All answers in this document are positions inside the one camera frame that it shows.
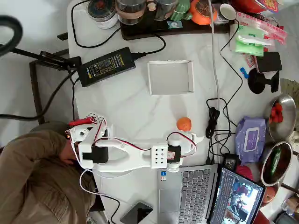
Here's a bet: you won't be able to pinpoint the orange fruit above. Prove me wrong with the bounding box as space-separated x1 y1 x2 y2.
176 116 192 131

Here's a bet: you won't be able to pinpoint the person's left forearm, brown sleeve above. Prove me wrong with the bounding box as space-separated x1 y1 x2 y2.
7 130 68 164

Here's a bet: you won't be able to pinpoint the white cardboard box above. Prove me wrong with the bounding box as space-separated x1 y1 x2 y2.
147 60 195 96

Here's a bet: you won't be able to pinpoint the person's left hand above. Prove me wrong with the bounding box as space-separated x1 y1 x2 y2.
59 139 78 165

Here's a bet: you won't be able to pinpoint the small black charger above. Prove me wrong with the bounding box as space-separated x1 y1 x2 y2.
221 153 241 171

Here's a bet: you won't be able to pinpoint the silver laptop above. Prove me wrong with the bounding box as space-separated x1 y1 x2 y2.
157 163 267 224

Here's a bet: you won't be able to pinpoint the blue plastic bag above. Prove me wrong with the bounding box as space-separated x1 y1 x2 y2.
235 116 267 165

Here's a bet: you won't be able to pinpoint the red crumpled bag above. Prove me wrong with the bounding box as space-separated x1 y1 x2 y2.
235 164 254 182

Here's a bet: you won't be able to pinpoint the black phone stand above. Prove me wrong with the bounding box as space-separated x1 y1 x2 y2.
247 68 280 94

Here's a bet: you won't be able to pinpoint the green cucumber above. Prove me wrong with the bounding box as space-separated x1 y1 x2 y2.
270 147 282 177

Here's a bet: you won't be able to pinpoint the red strawberries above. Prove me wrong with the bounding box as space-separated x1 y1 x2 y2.
268 102 285 124

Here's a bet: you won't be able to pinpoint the black smartphone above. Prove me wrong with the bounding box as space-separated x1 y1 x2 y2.
120 202 154 224

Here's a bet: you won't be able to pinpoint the red apple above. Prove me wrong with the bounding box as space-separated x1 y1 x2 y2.
260 185 276 208

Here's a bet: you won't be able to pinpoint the stainless steel bowl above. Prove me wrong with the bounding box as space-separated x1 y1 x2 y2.
260 141 294 187
265 94 297 142

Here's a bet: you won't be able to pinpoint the red card pack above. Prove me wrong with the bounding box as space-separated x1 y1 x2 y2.
244 55 256 68

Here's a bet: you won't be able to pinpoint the green tissue pack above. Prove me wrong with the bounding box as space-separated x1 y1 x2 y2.
235 25 273 57

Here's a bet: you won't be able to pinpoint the black phone, pink case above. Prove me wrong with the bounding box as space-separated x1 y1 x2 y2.
254 51 283 74

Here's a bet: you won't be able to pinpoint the red table clamp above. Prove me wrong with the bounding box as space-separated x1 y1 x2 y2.
69 116 96 128

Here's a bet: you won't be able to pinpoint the black power adapter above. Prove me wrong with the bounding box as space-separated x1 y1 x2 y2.
78 46 136 88

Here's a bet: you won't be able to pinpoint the small teal sachet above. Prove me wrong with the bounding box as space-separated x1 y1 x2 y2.
167 20 183 29

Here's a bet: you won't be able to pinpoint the dark wooden tea tray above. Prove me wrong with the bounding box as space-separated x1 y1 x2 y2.
120 20 235 41

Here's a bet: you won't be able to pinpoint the orange persimmon teapot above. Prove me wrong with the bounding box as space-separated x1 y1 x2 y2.
188 0 218 26

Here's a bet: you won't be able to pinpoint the green cactus figurine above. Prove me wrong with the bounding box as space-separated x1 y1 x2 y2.
170 0 193 21

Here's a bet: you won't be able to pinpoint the white tea cup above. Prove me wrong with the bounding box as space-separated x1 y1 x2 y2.
219 3 237 21

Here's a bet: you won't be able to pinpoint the green snack packets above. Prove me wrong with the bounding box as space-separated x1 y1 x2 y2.
235 11 288 45

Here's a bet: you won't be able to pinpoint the dark glass jar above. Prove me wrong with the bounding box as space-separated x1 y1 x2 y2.
154 0 178 21

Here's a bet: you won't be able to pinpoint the clear glass jar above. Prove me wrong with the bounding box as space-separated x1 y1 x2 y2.
115 0 147 26

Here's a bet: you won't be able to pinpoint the red gift bag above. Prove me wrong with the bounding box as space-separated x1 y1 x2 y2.
230 0 280 14

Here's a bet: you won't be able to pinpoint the black gooseneck clamp stand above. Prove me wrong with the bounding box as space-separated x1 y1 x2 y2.
0 15 82 72

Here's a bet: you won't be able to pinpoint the white round tin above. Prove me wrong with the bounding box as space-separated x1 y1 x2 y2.
86 0 119 30

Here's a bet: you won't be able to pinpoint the person in brown jacket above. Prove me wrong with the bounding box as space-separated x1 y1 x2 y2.
0 129 99 224

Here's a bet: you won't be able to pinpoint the bundled black cable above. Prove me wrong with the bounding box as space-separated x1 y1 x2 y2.
205 97 236 165

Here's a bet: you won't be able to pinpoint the thin black cable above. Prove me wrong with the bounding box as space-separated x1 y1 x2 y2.
71 78 81 121
219 18 244 128

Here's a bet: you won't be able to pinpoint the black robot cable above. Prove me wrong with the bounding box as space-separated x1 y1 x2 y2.
100 193 121 224

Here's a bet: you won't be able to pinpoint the long white cable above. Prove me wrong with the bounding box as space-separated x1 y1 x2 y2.
207 0 221 107

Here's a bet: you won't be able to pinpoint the black adapter output cable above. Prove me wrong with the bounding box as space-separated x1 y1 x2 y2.
133 34 167 58

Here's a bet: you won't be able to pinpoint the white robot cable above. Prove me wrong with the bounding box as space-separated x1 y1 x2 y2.
78 169 103 196

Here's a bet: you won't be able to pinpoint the dark wooden chair frame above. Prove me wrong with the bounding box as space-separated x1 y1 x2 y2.
29 49 71 124

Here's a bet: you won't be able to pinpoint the black looping cable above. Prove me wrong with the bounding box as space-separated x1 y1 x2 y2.
71 0 122 49

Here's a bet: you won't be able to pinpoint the thick black mains cable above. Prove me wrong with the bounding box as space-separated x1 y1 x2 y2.
0 69 81 121

